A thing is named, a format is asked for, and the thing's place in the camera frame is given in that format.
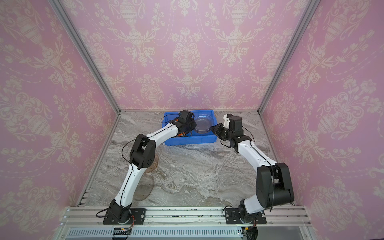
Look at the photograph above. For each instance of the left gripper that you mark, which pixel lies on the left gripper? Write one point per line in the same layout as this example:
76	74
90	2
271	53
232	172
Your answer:
193	126

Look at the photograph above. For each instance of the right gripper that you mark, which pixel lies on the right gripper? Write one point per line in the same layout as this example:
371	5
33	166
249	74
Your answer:
220	130

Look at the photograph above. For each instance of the brown transparent glass plate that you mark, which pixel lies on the brown transparent glass plate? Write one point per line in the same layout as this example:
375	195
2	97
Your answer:
154	165

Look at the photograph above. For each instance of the clear grey glass plate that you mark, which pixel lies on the clear grey glass plate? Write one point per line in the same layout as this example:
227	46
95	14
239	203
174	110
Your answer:
144	188

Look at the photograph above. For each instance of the orange plastic plate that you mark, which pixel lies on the orange plastic plate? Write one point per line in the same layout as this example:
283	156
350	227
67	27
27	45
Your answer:
178	124

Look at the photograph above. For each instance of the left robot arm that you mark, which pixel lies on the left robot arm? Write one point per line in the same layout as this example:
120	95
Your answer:
142	156

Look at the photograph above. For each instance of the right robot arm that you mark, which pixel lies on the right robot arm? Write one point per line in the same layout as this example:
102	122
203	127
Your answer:
273	180

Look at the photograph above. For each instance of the blue plastic bin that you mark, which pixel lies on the blue plastic bin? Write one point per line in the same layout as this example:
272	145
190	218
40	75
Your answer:
193	137

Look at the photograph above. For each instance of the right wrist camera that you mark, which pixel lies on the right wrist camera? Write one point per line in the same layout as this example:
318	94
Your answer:
227	120

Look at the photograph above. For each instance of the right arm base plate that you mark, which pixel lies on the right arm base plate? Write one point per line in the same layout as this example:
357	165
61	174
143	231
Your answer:
234	216

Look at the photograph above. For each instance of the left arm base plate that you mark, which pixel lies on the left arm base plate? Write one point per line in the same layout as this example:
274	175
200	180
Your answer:
134	217

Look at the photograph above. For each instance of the aluminium mounting rail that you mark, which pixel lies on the aluminium mounting rail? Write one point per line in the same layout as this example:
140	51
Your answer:
187	223

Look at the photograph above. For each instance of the right aluminium frame post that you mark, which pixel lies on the right aluminium frame post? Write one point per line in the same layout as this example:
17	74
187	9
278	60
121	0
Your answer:
291	48

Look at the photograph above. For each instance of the aluminium frame post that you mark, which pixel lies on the aluminium frame post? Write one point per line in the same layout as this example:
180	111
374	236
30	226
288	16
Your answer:
75	36
291	48

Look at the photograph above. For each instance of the left aluminium frame post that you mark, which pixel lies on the left aluminium frame post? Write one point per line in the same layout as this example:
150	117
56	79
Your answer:
75	36

